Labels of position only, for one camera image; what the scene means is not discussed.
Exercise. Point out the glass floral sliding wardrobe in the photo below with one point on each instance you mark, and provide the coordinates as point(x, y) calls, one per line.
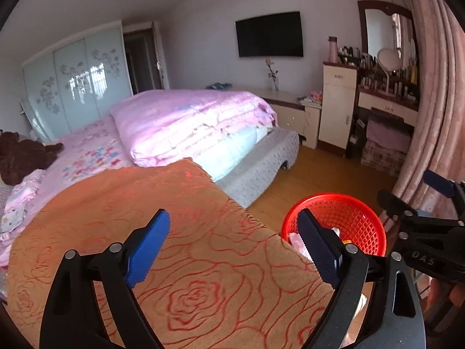
point(76, 80)

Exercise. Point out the brown teddy bear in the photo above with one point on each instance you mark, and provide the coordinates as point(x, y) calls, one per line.
point(21, 156)

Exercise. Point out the black wall television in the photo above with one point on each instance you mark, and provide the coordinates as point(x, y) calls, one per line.
point(269, 34)

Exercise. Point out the stool with pink cushion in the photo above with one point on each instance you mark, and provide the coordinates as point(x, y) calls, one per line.
point(387, 136)

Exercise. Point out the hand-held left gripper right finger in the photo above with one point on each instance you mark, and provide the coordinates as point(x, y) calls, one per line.
point(319, 247)

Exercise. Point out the red mesh plastic basket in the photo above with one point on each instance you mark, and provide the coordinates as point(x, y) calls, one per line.
point(348, 221)

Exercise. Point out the pink floral bedsheet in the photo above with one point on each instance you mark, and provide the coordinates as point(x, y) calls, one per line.
point(87, 145)

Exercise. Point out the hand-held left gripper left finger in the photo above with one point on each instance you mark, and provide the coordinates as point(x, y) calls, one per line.
point(149, 247)

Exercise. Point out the white dressing table with mirror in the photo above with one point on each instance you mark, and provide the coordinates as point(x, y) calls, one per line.
point(367, 61)

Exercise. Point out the round white vanity mirror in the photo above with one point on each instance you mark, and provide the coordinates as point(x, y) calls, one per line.
point(388, 60)

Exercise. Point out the pink thermos bottle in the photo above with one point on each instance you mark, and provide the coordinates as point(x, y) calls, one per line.
point(332, 51)

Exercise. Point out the stack of books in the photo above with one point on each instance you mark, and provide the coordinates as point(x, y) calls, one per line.
point(308, 102)

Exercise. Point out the folded pink quilt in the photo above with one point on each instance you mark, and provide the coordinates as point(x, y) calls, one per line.
point(174, 123)

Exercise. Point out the large white tissue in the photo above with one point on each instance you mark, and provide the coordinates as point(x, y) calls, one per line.
point(299, 241)

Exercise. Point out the small pink toy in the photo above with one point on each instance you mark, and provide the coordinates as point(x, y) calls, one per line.
point(316, 96)

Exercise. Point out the white door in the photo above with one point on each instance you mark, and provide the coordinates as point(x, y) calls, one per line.
point(161, 56)

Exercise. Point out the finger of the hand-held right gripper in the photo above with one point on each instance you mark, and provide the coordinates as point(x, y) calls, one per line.
point(439, 183)
point(394, 203)

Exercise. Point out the rose in glass vase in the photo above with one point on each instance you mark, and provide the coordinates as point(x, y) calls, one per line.
point(273, 76)

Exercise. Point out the light blue folded blanket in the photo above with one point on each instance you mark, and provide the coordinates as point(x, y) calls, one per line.
point(232, 152)

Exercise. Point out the person's right hand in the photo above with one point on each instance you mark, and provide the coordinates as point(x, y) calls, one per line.
point(447, 301)

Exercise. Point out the grey patterned bed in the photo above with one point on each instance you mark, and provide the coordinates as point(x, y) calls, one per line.
point(261, 163)

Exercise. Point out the pink cartoon print pillow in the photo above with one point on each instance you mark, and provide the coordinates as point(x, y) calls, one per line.
point(20, 203)

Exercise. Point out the orange rose patterned blanket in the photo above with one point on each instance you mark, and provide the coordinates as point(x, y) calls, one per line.
point(203, 247)

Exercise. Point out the blue cloth item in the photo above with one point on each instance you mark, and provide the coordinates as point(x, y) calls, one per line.
point(218, 86)

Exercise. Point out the low cream cabinet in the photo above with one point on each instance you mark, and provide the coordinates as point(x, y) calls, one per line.
point(290, 116)

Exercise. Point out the pink patterned curtain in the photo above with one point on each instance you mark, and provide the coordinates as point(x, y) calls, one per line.
point(436, 98)

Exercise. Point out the tall white cabinet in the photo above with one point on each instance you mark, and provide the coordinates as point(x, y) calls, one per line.
point(336, 112)

